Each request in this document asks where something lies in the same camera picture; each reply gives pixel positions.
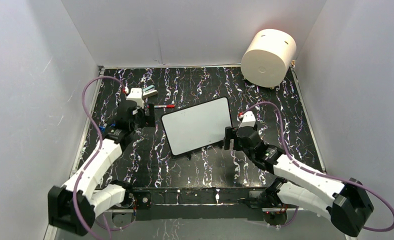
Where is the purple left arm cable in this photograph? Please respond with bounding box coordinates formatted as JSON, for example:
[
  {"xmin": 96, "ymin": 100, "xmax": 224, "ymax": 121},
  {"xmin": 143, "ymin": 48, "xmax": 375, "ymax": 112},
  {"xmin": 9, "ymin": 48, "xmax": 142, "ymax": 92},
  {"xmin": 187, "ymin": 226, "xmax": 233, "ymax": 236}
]
[{"xmin": 72, "ymin": 75, "xmax": 137, "ymax": 240}]

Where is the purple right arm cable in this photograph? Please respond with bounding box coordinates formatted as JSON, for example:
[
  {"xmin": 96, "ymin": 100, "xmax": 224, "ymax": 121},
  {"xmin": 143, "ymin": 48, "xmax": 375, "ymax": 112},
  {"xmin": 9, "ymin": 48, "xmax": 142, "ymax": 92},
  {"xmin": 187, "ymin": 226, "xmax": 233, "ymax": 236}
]
[{"xmin": 238, "ymin": 100, "xmax": 394, "ymax": 233}]

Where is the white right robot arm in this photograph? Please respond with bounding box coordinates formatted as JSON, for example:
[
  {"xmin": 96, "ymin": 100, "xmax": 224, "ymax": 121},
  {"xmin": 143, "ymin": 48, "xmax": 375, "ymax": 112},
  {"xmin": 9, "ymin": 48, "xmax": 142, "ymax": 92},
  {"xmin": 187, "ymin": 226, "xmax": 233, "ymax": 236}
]
[{"xmin": 224, "ymin": 126, "xmax": 374, "ymax": 237}]

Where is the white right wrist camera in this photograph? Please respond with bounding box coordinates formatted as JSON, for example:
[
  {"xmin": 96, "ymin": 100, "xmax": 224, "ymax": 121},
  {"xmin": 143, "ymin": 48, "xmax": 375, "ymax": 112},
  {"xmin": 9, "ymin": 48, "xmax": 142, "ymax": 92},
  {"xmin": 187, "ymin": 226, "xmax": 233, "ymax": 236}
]
[{"xmin": 238, "ymin": 110, "xmax": 256, "ymax": 128}]

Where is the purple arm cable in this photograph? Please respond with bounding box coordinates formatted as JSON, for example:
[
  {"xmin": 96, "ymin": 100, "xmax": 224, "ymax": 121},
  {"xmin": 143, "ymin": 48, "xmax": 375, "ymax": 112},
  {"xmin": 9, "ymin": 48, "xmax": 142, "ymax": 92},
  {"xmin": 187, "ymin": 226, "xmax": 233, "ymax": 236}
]
[
  {"xmin": 238, "ymin": 100, "xmax": 394, "ymax": 233},
  {"xmin": 72, "ymin": 75, "xmax": 137, "ymax": 240}
]

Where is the red capped whiteboard marker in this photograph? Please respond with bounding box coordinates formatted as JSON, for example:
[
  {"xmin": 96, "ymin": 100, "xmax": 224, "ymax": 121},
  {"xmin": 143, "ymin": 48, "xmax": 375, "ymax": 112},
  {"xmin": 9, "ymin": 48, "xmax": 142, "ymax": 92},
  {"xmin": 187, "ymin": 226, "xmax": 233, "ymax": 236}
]
[{"xmin": 147, "ymin": 104, "xmax": 175, "ymax": 109}]

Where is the teal and cream eraser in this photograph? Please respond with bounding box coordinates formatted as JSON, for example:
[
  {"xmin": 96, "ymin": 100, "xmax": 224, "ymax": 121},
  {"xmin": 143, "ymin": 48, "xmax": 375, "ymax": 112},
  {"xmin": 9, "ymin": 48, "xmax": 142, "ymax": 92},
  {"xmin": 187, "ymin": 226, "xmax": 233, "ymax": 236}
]
[{"xmin": 142, "ymin": 85, "xmax": 158, "ymax": 99}]

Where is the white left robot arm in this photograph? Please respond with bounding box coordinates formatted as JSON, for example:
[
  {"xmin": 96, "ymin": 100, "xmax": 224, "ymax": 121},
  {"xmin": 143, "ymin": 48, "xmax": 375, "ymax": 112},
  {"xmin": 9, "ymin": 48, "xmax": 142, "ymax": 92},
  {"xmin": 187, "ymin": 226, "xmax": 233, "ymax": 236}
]
[{"xmin": 47, "ymin": 100, "xmax": 156, "ymax": 236}]

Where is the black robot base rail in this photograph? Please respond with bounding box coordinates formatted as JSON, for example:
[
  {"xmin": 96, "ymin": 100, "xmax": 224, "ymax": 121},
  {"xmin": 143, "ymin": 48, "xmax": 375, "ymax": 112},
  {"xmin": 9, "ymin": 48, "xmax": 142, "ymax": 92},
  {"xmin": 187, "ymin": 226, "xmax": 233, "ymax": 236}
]
[{"xmin": 127, "ymin": 187, "xmax": 289, "ymax": 222}]

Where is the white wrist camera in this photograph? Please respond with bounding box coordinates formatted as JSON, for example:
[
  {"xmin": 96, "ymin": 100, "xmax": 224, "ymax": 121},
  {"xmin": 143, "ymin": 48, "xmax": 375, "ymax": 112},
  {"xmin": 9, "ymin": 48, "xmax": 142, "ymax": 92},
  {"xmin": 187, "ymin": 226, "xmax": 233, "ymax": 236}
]
[
  {"xmin": 238, "ymin": 110, "xmax": 256, "ymax": 128},
  {"xmin": 126, "ymin": 88, "xmax": 144, "ymax": 109}
]

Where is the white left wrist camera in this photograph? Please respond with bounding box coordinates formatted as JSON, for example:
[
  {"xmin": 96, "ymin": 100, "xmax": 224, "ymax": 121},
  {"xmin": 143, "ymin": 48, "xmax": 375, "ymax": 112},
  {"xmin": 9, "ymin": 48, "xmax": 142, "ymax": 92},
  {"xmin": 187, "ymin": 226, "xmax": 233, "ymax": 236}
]
[{"xmin": 126, "ymin": 88, "xmax": 144, "ymax": 109}]

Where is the black framed whiteboard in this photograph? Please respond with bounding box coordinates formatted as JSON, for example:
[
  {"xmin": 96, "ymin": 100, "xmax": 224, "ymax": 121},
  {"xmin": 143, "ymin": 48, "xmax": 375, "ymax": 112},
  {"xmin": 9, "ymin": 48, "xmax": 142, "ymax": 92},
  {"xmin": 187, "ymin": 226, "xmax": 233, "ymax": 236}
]
[{"xmin": 161, "ymin": 97, "xmax": 232, "ymax": 156}]

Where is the cream cylindrical container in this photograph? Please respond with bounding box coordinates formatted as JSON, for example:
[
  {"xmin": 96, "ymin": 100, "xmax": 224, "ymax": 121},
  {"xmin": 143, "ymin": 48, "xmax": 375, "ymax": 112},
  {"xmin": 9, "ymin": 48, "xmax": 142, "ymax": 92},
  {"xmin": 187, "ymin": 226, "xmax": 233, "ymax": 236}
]
[{"xmin": 240, "ymin": 29, "xmax": 297, "ymax": 88}]

